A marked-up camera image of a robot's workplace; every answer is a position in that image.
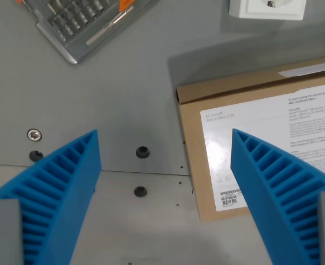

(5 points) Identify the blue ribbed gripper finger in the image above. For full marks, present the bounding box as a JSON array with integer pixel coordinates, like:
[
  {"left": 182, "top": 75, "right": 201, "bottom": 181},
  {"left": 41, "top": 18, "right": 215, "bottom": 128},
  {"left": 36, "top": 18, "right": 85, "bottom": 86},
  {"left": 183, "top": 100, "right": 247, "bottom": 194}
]
[
  {"left": 230, "top": 128, "right": 325, "bottom": 265},
  {"left": 0, "top": 129, "right": 102, "bottom": 265}
]

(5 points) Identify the silver table screw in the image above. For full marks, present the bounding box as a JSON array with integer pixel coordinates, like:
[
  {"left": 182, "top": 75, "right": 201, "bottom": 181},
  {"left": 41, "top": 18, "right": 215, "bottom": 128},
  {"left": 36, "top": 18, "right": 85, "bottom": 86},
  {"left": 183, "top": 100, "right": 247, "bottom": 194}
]
[{"left": 26, "top": 128, "right": 43, "bottom": 142}]

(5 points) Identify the brown cardboard Kinect box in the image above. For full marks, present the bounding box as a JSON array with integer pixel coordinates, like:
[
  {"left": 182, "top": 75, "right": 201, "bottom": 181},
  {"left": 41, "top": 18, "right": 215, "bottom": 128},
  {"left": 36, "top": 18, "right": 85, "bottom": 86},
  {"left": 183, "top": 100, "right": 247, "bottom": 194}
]
[{"left": 175, "top": 55, "right": 325, "bottom": 222}]

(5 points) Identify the grey screwdriver bit set case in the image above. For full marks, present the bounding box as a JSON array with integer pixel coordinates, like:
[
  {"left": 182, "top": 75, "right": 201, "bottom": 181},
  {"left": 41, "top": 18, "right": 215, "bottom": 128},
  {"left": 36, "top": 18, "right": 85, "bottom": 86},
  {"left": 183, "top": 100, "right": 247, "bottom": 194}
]
[{"left": 13, "top": 0, "right": 160, "bottom": 65}]

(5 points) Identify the silver extension bar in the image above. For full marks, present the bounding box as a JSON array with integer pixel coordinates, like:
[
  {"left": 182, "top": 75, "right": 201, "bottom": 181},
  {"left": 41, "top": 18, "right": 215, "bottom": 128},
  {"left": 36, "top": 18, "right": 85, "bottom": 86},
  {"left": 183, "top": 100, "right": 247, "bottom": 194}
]
[{"left": 85, "top": 7, "right": 134, "bottom": 46}]

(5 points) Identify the white wall socket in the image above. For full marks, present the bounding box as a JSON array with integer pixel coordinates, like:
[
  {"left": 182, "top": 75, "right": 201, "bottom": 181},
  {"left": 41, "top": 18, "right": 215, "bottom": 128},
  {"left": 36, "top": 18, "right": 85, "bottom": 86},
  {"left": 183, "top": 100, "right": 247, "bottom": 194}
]
[{"left": 228, "top": 0, "right": 307, "bottom": 20}]

